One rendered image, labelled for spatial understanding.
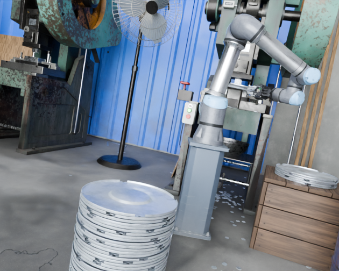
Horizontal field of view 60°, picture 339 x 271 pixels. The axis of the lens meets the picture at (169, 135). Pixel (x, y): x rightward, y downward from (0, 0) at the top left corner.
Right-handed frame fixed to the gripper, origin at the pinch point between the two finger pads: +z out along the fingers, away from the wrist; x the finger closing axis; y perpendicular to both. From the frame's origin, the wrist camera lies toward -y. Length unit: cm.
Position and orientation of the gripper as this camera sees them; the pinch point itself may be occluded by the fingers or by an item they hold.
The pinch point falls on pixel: (249, 90)
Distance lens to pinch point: 187.9
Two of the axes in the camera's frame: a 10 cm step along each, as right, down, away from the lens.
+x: -2.1, 9.6, 1.6
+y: -8.0, -0.8, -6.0
